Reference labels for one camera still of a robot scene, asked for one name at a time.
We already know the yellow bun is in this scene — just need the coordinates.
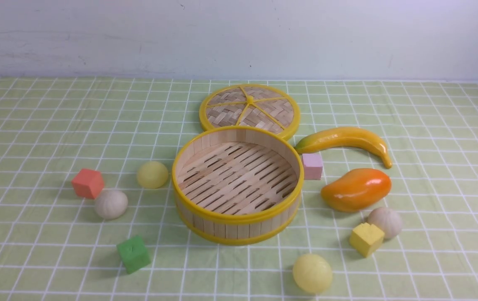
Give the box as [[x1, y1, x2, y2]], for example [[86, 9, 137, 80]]
[[292, 253, 333, 295], [137, 161, 169, 189]]

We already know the white bun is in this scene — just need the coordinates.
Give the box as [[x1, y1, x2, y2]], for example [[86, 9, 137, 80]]
[[94, 190, 128, 220], [367, 207, 403, 240]]

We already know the yellow bun front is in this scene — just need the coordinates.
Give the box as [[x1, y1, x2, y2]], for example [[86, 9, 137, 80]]
[[292, 253, 333, 295]]

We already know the bamboo steamer tray yellow rim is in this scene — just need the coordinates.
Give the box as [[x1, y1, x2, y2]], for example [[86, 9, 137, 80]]
[[171, 126, 304, 245]]

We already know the woven bamboo steamer lid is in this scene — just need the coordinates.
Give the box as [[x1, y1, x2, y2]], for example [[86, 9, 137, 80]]
[[199, 84, 300, 140]]

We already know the pink cube block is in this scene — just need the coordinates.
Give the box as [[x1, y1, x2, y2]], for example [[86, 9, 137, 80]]
[[302, 153, 324, 180]]

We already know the yellow toy banana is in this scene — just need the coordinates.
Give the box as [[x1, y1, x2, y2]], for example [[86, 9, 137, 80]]
[[294, 127, 393, 169]]

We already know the orange toy mango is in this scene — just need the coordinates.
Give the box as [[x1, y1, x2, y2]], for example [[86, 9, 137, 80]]
[[320, 168, 392, 213]]

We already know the green cube block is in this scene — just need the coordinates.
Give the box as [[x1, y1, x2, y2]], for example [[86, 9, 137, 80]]
[[116, 235, 151, 274]]

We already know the red cube block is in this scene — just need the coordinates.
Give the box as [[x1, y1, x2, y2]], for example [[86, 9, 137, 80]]
[[71, 169, 105, 199]]

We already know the yellow cube block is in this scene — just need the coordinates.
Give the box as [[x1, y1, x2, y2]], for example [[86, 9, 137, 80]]
[[348, 222, 385, 258]]

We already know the green checked tablecloth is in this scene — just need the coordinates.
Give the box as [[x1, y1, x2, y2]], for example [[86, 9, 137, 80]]
[[0, 78, 478, 301]]

